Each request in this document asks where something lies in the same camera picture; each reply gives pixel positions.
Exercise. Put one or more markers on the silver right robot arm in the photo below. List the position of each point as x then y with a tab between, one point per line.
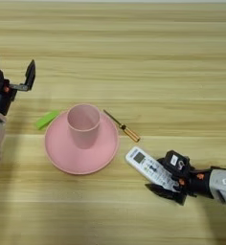
225	185

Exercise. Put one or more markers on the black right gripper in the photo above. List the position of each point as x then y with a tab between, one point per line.
198	183

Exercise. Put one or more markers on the white remote control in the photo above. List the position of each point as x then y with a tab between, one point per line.
143	162

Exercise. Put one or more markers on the green rectangular block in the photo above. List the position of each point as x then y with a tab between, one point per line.
46	119

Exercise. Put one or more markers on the pink plastic cup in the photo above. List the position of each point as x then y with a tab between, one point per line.
84	134

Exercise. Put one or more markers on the pink round plate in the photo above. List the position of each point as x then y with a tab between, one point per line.
60	150

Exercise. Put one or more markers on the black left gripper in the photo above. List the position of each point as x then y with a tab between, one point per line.
1	99

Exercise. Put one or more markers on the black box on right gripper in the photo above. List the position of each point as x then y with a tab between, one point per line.
177	161

